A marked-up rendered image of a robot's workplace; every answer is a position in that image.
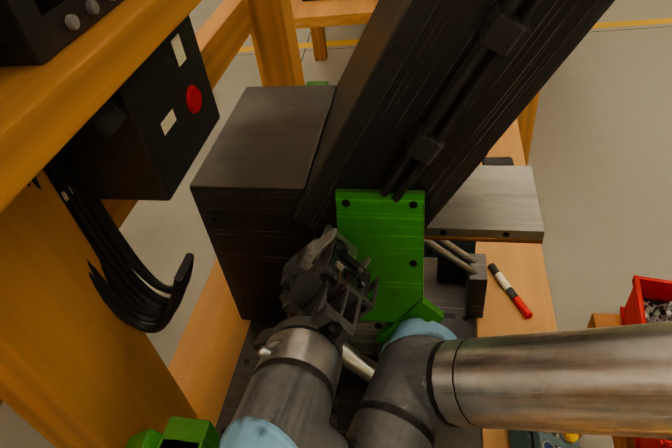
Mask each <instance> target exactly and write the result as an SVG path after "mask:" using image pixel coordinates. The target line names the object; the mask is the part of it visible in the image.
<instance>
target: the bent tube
mask: <svg viewBox="0 0 672 448"><path fill-rule="evenodd" d="M332 229H333V227H332V226H331V225H330V224H328V225H327V226H326V227H325V229H324V231H323V234H322V236H324V235H325V234H326V233H328V232H329V231H330V230H332ZM322 236H321V237H322ZM333 239H334V240H335V243H336V244H337V245H338V246H340V247H341V248H342V249H344V250H345V251H346V252H347V253H348V254H349V255H351V256H352V257H353V258H354V259H355V260H356V257H357V254H358V250H359V249H358V248H357V247H356V246H355V245H353V244H352V243H351V242H350V241H349V240H348V239H346V238H345V237H344V236H343V235H342V234H340V233H339V232H338V231H337V233H336V235H335V237H334V238H333ZM341 362H342V365H344V366H345V367H347V368H348V369H350V370H351V371H352V372H354V373H355V374H357V375H358V376H360V377H361V378H363V379H364V380H366V381H367V382H369V383H370V380H371V378H372V376H373V374H374V371H375V369H376V367H377V365H378V364H377V363H376V362H374V361H373V360H372V359H370V358H369V357H367V356H366V355H364V354H363V353H361V352H360V351H359V350H357V349H356V348H354V347H353V346H351V345H350V344H348V343H347V342H346V343H345V344H343V354H342V359H341Z"/></svg>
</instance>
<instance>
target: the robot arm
mask: <svg viewBox="0 0 672 448"><path fill-rule="evenodd" d="M336 233H337V228H333V229H332V230H330V231H329V232H328V233H326V234H325V235H324V236H322V237H321V236H320V237H317V238H316V239H314V240H313V241H312V242H310V243H309V244H308V245H307V246H305V247H304V248H303V249H302V250H301V251H300V252H299V253H297V254H296V255H294V256H293V257H292V258H291V259H290V260H289V261H288V262H287V263H286V264H285V266H284V268H283V272H282V281H281V283H280V286H281V287H283V288H284V290H283V294H281V295H280V296H279V297H280V299H281V301H282V304H283V307H282V309H283V310H284V311H285V312H286V313H288V315H289V317H288V318H287V319H285V320H283V321H281V322H280V323H279V324H278V325H277V326H276V327H273V328H269V329H265V330H262V331H261V332H260V334H259V335H258V337H257V338H256V340H255V341H254V343H253V344H252V346H253V348H254V349H255V350H257V354H258V355H259V356H260V360H259V362H258V364H257V366H256V368H255V370H254V372H253V374H252V376H251V379H250V381H249V383H248V385H247V387H246V390H245V392H244V394H243V396H242V399H241V401H240V403H239V405H238V407H237V410H236V412H235V414H234V416H233V418H232V421H231V423H230V424H229V425H228V426H227V428H226V429H225V431H224V433H223V435H222V438H221V441H220V445H219V448H433V446H434V443H435V440H436V437H437V434H438V431H439V428H440V426H455V427H469V428H486V429H503V430H520V431H537V432H554V433H571V434H588V435H605V436H622V437H639V438H656V439H672V321H668V322H656V323H644V324H632V325H620V326H609V327H597V328H585V329H573V330H561V331H549V332H537V333H525V334H514V335H502V336H490V337H478V338H466V339H458V338H457V337H456V336H455V335H454V334H453V333H452V332H451V331H450V330H449V329H448V328H446V327H445V326H443V325H441V324H439V323H437V322H435V321H430V322H426V321H424V320H423V319H422V318H411V319H407V320H405V321H403V322H401V323H400V324H398V325H397V327H396V328H395V330H394V331H393V333H392V335H391V337H390V339H389V341H388V343H387V344H386V345H385V346H384V347H383V349H382V351H381V354H380V356H379V363H378V365H377V367H376V369H375V371H374V374H373V376H372V378H371V380H370V383H369V385H368V387H367V389H366V392H365V394H364V396H363V398H362V400H361V403H360V405H359V407H358V409H357V411H356V414H355V416H354V418H353V420H352V422H351V425H350V427H349V429H348V431H347V434H346V436H344V435H343V434H340V433H339V432H338V431H336V430H335V429H334V428H333V427H332V426H331V425H330V424H329V418H330V414H331V410H332V406H333V402H334V398H335V394H336V390H337V386H338V382H339V378H340V374H341V369H342V362H341V359H342V354H343V344H345V343H346V342H347V341H349V340H350V339H351V338H353V336H354V332H355V328H356V323H357V321H358V320H359V319H361V318H362V317H363V316H365V315H366V314H367V313H369V312H370V311H371V310H372V309H374V308H375V302H376V297H377V292H378V287H379V281H380V278H376V279H375V280H374V281H373V282H371V283H370V280H371V276H372V275H371V273H370V272H369V271H368V270H366V269H365V268H366V267H367V266H368V265H369V263H370V261H371V258H370V257H367V258H365V259H363V260H362V261H360V262H358V261H356V260H355V259H354V258H353V257H352V256H351V255H349V254H348V253H347V252H346V251H345V250H344V249H342V248H341V247H340V246H338V245H337V244H336V243H335V240H334V239H333V238H334V237H335V235H336ZM373 289H374V291H373V296H372V300H370V301H369V300H368V299H367V294H368V293H369V292H370V291H372V290H373Z"/></svg>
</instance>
